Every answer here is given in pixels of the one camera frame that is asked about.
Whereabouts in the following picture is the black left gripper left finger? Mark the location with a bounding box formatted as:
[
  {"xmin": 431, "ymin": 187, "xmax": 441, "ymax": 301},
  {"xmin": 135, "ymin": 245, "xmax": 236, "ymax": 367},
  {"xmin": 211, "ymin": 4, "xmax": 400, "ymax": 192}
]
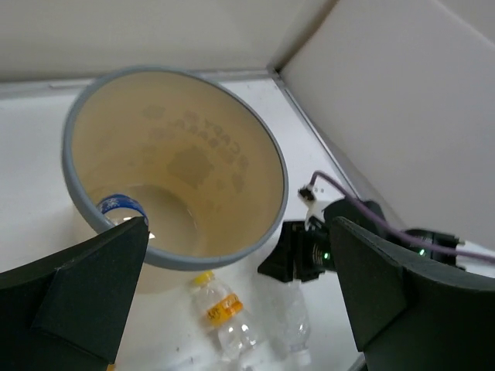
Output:
[{"xmin": 1, "ymin": 217, "xmax": 149, "ymax": 370}]

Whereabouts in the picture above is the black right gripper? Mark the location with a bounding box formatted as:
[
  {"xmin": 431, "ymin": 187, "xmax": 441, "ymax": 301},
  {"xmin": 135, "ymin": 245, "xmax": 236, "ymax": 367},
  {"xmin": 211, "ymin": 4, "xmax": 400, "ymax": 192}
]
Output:
[{"xmin": 257, "ymin": 199, "xmax": 348, "ymax": 283}]

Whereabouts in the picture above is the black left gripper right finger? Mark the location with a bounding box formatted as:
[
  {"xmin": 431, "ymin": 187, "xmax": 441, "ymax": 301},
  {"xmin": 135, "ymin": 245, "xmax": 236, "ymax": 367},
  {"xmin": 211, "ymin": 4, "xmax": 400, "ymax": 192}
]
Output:
[{"xmin": 330, "ymin": 218, "xmax": 494, "ymax": 370}]

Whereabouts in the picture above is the clear unlabelled plastic bottle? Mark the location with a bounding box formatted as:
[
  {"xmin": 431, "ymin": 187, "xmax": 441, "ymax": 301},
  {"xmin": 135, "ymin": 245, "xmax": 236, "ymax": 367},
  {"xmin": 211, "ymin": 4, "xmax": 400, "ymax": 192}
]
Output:
[{"xmin": 254, "ymin": 274, "xmax": 312, "ymax": 370}]

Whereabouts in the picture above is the clear bottle dark blue label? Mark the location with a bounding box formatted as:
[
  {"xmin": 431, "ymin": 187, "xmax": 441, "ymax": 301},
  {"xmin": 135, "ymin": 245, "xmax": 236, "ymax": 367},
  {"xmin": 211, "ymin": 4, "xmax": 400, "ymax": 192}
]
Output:
[{"xmin": 96, "ymin": 193, "xmax": 149, "ymax": 226}]

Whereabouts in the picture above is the beige bin with grey rim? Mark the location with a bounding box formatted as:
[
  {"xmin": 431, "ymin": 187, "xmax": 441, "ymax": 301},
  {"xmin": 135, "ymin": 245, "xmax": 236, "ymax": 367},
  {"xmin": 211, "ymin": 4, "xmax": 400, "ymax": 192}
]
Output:
[{"xmin": 61, "ymin": 66, "xmax": 289, "ymax": 294}]

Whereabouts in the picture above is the yellow cap orange label bottle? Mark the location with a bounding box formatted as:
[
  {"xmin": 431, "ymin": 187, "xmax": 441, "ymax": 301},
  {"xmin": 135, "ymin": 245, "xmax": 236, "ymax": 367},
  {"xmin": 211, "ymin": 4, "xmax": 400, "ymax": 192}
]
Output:
[{"xmin": 191, "ymin": 271, "xmax": 264, "ymax": 361}]

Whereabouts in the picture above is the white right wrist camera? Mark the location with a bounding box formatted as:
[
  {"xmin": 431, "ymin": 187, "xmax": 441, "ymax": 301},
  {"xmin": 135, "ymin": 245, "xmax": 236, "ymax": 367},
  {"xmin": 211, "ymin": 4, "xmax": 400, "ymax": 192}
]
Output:
[{"xmin": 298, "ymin": 185, "xmax": 338, "ymax": 230}]

